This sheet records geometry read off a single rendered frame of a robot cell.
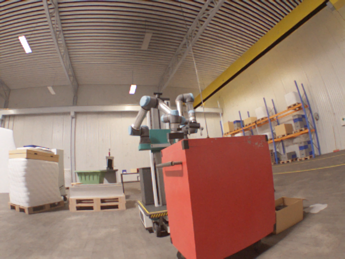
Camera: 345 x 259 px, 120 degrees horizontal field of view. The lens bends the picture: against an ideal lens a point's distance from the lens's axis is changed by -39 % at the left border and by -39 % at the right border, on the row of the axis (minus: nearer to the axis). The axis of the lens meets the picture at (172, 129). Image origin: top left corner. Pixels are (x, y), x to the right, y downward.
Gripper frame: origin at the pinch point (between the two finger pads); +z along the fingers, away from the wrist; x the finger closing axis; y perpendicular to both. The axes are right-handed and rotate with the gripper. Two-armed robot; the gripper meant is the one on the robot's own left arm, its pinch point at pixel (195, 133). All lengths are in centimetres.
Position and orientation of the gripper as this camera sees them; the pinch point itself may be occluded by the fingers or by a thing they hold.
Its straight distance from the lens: 173.8
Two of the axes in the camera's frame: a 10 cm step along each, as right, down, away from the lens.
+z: 0.6, 7.9, -6.1
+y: 1.9, -6.1, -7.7
